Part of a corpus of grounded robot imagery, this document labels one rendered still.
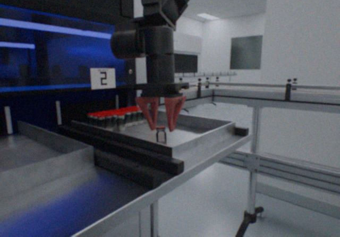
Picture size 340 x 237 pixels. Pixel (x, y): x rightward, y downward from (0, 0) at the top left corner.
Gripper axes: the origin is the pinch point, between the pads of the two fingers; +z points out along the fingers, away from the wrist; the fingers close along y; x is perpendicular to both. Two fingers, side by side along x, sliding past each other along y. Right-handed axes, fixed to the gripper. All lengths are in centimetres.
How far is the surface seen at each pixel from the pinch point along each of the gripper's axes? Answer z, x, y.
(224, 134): 3.6, -12.0, -10.5
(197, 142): 2.6, -0.2, -7.6
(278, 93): 1, -94, -21
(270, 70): -12, -159, -14
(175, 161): 3.2, 9.6, -7.2
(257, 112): 12, -101, -10
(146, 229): 51, -31, 25
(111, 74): -11.4, -16.5, 26.0
